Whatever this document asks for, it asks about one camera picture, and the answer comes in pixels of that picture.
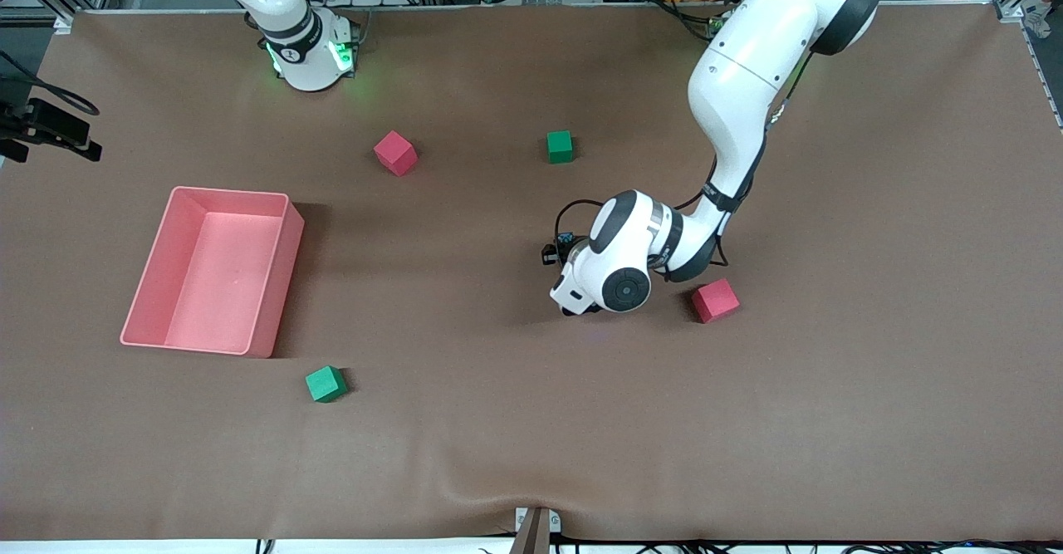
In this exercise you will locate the yellow push button switch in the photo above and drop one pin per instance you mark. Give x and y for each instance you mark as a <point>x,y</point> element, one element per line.
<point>567,241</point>

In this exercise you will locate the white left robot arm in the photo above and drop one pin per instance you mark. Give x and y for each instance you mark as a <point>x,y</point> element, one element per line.
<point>739,80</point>

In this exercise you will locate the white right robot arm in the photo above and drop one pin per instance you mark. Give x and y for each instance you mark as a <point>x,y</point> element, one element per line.
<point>307,64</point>

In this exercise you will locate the green foam cube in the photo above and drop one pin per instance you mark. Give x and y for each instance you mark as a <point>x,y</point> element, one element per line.
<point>560,147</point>
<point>325,384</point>

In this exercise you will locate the brown table mat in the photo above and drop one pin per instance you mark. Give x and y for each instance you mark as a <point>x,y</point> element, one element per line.
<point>531,388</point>

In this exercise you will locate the pink foam cube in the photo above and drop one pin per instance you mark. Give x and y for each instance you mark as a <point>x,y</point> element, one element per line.
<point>714,301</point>
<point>394,154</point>

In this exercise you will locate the pink plastic bin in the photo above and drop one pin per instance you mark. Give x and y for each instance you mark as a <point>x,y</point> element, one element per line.
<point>216,305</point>

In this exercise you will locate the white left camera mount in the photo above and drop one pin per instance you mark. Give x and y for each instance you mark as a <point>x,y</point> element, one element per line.
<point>573,280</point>

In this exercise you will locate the metal camera bracket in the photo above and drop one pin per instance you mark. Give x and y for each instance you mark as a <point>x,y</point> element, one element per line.
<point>536,533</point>

